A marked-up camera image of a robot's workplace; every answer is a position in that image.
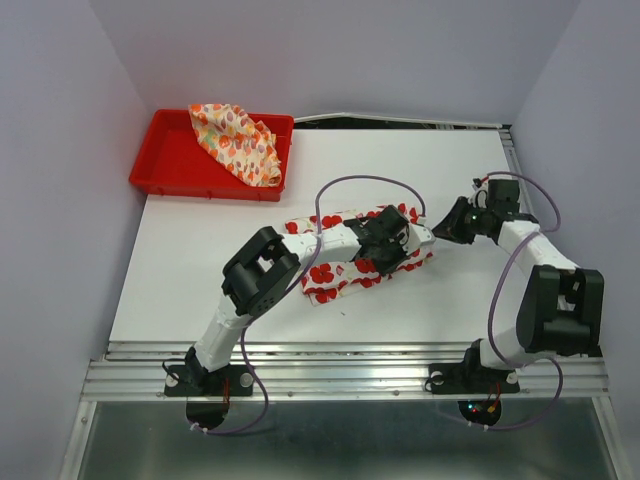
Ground red poppy print skirt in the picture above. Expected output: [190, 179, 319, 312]
[284, 202, 433, 306]

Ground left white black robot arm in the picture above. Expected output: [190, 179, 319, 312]
[180, 205, 434, 394]

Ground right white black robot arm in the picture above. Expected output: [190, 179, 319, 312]
[424, 172, 605, 395]

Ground orange floral print skirt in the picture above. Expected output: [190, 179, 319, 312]
[188, 104, 283, 188]

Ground red plastic tray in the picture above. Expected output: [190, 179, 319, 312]
[129, 109, 285, 202]

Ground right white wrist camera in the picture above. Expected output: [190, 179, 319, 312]
[469, 176, 489, 209]

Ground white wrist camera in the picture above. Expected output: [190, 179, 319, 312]
[399, 223, 436, 255]
[469, 176, 489, 209]

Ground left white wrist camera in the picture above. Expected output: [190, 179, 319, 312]
[399, 223, 436, 255]

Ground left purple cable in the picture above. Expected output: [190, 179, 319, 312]
[187, 173, 429, 435]

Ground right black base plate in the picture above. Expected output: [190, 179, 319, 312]
[424, 362, 520, 395]

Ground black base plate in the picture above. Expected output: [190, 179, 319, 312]
[424, 362, 520, 395]
[164, 364, 254, 398]

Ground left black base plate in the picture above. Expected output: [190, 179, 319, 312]
[164, 364, 254, 398]

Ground aluminium frame rails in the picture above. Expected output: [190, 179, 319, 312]
[59, 113, 631, 480]

